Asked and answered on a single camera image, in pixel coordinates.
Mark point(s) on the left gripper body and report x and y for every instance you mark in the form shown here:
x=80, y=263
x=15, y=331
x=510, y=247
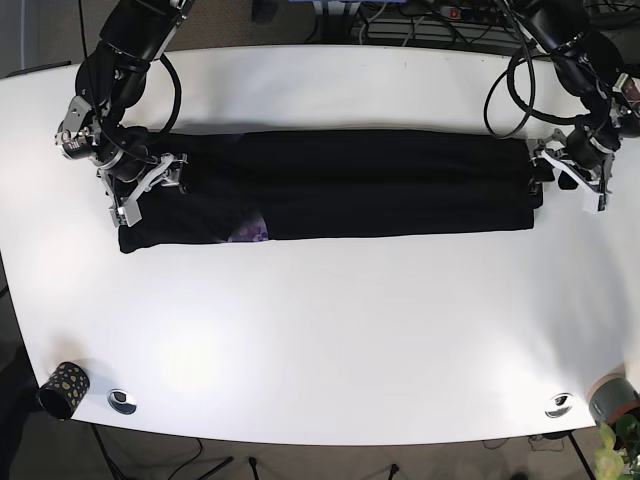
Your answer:
x=589, y=149

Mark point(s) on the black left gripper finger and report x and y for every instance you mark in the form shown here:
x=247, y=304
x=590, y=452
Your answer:
x=595, y=199
x=541, y=174

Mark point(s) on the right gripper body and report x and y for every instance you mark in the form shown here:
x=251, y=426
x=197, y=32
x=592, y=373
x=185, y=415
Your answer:
x=126, y=173

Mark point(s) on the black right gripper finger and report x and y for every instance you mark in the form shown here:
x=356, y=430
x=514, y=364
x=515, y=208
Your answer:
x=126, y=215
x=183, y=175

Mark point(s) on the black T-shirt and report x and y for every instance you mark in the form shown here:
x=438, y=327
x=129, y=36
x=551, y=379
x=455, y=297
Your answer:
x=296, y=185

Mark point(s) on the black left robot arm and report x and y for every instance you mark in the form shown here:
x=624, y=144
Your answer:
x=590, y=68

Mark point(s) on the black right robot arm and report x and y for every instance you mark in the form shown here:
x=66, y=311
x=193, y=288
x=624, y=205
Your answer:
x=109, y=81

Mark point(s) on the black gold spotted cup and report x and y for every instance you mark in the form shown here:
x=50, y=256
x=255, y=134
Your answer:
x=62, y=393

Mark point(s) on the left silver table grommet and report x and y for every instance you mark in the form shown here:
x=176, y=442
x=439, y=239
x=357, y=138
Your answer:
x=122, y=402

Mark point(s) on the silver table grommet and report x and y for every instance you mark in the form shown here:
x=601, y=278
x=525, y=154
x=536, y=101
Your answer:
x=559, y=405
x=122, y=402

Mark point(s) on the grey plant pot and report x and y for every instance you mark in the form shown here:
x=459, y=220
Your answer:
x=611, y=397

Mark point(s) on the right silver table grommet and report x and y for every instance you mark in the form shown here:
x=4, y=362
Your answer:
x=559, y=405

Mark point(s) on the green potted plant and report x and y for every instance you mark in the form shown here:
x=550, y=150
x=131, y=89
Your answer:
x=618, y=456

